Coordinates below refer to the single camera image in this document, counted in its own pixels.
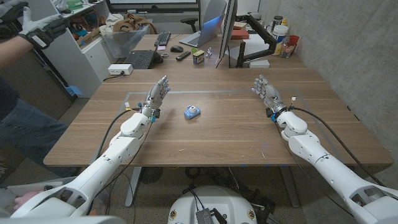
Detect flat white box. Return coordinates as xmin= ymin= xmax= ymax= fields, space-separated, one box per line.
xmin=248 ymin=59 xmax=271 ymax=69

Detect grey table leg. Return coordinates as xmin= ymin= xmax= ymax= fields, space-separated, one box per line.
xmin=279 ymin=166 xmax=301 ymax=208
xmin=124 ymin=166 xmax=142 ymax=208

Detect gloved hand with black tracker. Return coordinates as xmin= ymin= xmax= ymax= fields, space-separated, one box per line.
xmin=17 ymin=6 xmax=71 ymax=50

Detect silver laptop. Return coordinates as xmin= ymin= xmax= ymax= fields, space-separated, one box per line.
xmin=178 ymin=14 xmax=225 ymax=49

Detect slim black keyboard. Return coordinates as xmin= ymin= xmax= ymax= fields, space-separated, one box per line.
xmin=154 ymin=30 xmax=172 ymax=47

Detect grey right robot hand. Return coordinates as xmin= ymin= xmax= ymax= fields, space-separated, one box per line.
xmin=251 ymin=73 xmax=287 ymax=116

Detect bare person forearm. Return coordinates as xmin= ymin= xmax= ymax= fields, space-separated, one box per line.
xmin=0 ymin=35 xmax=34 ymax=70

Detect blue toy camera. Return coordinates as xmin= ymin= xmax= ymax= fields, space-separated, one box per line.
xmin=183 ymin=105 xmax=201 ymax=121

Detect person in jeans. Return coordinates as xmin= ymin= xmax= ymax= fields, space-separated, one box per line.
xmin=0 ymin=74 xmax=78 ymax=178

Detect red book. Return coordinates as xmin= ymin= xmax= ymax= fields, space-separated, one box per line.
xmin=230 ymin=29 xmax=250 ymax=40

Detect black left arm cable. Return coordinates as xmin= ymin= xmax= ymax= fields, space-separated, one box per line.
xmin=95 ymin=101 xmax=142 ymax=161

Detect pink soft object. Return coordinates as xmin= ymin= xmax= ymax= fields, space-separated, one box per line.
xmin=12 ymin=190 xmax=43 ymax=211

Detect black wall screen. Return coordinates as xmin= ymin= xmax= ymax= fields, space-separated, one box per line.
xmin=105 ymin=0 xmax=200 ymax=15

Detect clear plastic bin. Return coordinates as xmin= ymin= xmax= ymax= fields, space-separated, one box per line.
xmin=101 ymin=24 xmax=150 ymax=59

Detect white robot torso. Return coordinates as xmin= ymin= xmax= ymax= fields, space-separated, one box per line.
xmin=167 ymin=185 xmax=258 ymax=224

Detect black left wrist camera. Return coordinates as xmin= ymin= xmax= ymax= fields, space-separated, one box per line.
xmin=149 ymin=108 xmax=161 ymax=123

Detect black office chair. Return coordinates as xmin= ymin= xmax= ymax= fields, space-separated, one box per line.
xmin=180 ymin=17 xmax=199 ymax=34

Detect grey finned module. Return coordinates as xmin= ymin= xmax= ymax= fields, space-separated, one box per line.
xmin=195 ymin=208 xmax=215 ymax=224

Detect computer monitor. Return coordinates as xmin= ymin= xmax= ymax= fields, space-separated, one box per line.
xmin=216 ymin=0 xmax=239 ymax=60

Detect wide black keyboard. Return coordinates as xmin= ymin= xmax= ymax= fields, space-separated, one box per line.
xmin=123 ymin=49 xmax=156 ymax=70

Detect white cloth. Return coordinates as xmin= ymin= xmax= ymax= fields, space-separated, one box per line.
xmin=98 ymin=12 xmax=125 ymax=35

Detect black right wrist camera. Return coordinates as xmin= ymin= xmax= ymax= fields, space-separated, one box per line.
xmin=266 ymin=107 xmax=278 ymax=123

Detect cardboard box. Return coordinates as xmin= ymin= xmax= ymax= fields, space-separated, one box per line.
xmin=76 ymin=27 xmax=102 ymax=47

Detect dark lidded jar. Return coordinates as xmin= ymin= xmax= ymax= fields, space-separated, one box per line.
xmin=272 ymin=15 xmax=284 ymax=32

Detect black remote control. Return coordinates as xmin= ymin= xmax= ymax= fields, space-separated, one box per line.
xmin=175 ymin=50 xmax=192 ymax=62

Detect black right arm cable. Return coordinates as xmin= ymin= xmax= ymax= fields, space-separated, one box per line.
xmin=287 ymin=96 xmax=386 ymax=187

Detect white cabinet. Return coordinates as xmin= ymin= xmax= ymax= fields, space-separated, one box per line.
xmin=18 ymin=0 xmax=113 ymax=99

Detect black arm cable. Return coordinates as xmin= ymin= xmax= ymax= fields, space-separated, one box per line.
xmin=287 ymin=96 xmax=386 ymax=187
xmin=95 ymin=101 xmax=142 ymax=161

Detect small printed tin box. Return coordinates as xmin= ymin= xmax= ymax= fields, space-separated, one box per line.
xmin=192 ymin=49 xmax=205 ymax=65

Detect blue plastic piece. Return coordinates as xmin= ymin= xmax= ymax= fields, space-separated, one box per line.
xmin=65 ymin=85 xmax=83 ymax=97

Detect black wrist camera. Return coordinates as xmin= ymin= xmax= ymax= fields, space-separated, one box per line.
xmin=149 ymin=108 xmax=161 ymax=123
xmin=266 ymin=107 xmax=278 ymax=123

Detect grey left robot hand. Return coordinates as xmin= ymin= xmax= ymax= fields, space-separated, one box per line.
xmin=140 ymin=75 xmax=171 ymax=119

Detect brown cloth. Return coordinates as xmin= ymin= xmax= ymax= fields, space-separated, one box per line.
xmin=112 ymin=12 xmax=158 ymax=35

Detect black floor fan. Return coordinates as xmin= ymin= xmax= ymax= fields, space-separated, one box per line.
xmin=139 ymin=167 xmax=164 ymax=185

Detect white power strip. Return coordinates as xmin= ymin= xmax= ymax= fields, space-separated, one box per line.
xmin=108 ymin=63 xmax=134 ymax=76

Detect clear glass jar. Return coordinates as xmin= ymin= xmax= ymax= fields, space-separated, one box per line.
xmin=281 ymin=42 xmax=295 ymax=59

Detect gloved person hand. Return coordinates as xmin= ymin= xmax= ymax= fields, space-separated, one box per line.
xmin=0 ymin=0 xmax=29 ymax=24

